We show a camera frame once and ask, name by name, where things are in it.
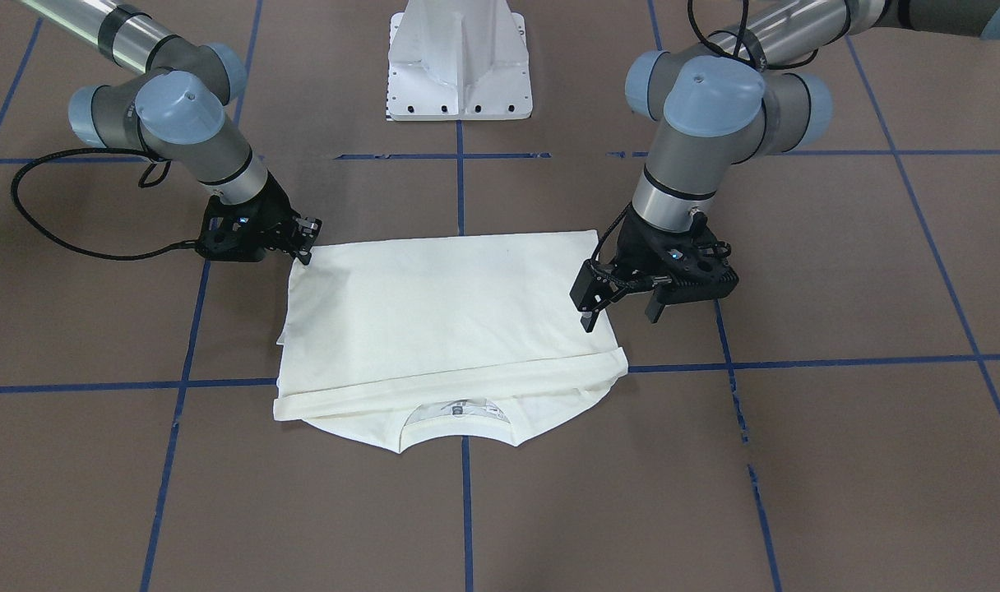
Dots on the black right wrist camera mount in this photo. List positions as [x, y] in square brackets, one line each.
[228, 232]

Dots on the white camera post with base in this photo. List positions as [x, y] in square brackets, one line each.
[458, 60]

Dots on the white long-sleeve cat shirt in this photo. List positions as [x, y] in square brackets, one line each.
[394, 343]

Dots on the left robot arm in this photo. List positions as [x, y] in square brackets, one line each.
[736, 94]

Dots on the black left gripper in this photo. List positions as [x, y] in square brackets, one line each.
[629, 244]

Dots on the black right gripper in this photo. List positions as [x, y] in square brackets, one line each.
[270, 215]

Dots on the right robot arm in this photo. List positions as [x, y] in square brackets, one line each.
[174, 112]

